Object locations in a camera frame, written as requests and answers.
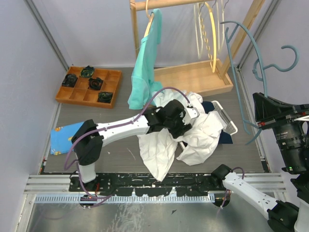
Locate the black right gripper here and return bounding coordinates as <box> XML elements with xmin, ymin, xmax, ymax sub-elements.
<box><xmin>251</xmin><ymin>90</ymin><xmax>309</xmax><ymax>169</ymax></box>

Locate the white t shirt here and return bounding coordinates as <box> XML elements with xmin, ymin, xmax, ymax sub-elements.
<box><xmin>149</xmin><ymin>92</ymin><xmax>227</xmax><ymax>166</ymax></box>

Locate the teal t shirt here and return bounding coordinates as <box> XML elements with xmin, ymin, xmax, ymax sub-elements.
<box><xmin>127</xmin><ymin>9</ymin><xmax>163</xmax><ymax>110</ymax></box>

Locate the navy t shirt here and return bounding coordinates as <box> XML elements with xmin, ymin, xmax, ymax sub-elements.
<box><xmin>183</xmin><ymin>101</ymin><xmax>234</xmax><ymax>147</ymax></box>

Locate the grey blue plastic hanger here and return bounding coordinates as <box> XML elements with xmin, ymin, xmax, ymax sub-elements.
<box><xmin>220</xmin><ymin>20</ymin><xmax>300</xmax><ymax>145</ymax></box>

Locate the cream plastic hanger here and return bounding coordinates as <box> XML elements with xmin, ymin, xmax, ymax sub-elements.
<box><xmin>214</xmin><ymin>0</ymin><xmax>225</xmax><ymax>54</ymax></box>

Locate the wooden hanger with teal shirt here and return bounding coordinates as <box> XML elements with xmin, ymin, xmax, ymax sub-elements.
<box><xmin>143</xmin><ymin>0</ymin><xmax>154</xmax><ymax>38</ymax></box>

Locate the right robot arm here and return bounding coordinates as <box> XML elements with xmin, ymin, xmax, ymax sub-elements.
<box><xmin>211</xmin><ymin>93</ymin><xmax>309</xmax><ymax>232</ymax></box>

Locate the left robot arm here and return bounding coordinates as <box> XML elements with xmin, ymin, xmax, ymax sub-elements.
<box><xmin>71</xmin><ymin>99</ymin><xmax>199</xmax><ymax>191</ymax></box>

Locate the white perforated plastic basket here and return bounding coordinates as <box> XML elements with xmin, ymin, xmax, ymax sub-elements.
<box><xmin>177</xmin><ymin>101</ymin><xmax>239</xmax><ymax>150</ymax></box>

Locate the wooden clothes rack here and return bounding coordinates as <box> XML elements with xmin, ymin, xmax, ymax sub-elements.
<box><xmin>129</xmin><ymin>0</ymin><xmax>264</xmax><ymax>97</ymax></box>

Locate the rolled dark sock bottom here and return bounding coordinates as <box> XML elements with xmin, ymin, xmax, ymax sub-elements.
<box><xmin>98</xmin><ymin>91</ymin><xmax>113</xmax><ymax>103</ymax></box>

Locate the rolled dark sock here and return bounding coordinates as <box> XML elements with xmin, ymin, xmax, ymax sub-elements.
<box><xmin>88</xmin><ymin>77</ymin><xmax>103</xmax><ymax>90</ymax></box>
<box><xmin>98</xmin><ymin>91</ymin><xmax>113</xmax><ymax>103</ymax></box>
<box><xmin>61</xmin><ymin>73</ymin><xmax>78</xmax><ymax>87</ymax></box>
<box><xmin>80</xmin><ymin>65</ymin><xmax>95</xmax><ymax>78</ymax></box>

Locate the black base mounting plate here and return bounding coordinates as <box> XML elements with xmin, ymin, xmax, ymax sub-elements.
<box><xmin>84</xmin><ymin>173</ymin><xmax>225</xmax><ymax>197</ymax></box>

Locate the rolled dark sock middle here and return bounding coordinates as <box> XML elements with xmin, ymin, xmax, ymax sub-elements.
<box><xmin>88</xmin><ymin>77</ymin><xmax>103</xmax><ymax>90</ymax></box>

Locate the wooden compartment tray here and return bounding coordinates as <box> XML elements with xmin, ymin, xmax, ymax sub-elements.
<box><xmin>56</xmin><ymin>66</ymin><xmax>122</xmax><ymax>109</ymax></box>

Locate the rolled dark sock top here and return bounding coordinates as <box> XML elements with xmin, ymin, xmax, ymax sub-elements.
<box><xmin>80</xmin><ymin>65</ymin><xmax>95</xmax><ymax>78</ymax></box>

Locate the rolled dark sock left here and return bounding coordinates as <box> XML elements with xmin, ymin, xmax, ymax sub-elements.
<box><xmin>61</xmin><ymin>73</ymin><xmax>78</xmax><ymax>87</ymax></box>

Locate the blue folded cloth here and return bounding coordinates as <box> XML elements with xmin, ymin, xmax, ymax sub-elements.
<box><xmin>50</xmin><ymin>122</ymin><xmax>83</xmax><ymax>155</ymax></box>

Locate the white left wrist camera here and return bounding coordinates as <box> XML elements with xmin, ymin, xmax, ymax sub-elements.
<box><xmin>183</xmin><ymin>107</ymin><xmax>200</xmax><ymax>122</ymax></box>

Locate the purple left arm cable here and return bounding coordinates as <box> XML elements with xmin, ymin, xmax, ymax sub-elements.
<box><xmin>64</xmin><ymin>87</ymin><xmax>193</xmax><ymax>208</ymax></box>

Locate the white slotted cable duct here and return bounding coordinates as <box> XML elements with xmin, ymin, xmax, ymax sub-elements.
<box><xmin>34</xmin><ymin>193</ymin><xmax>215</xmax><ymax>204</ymax></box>

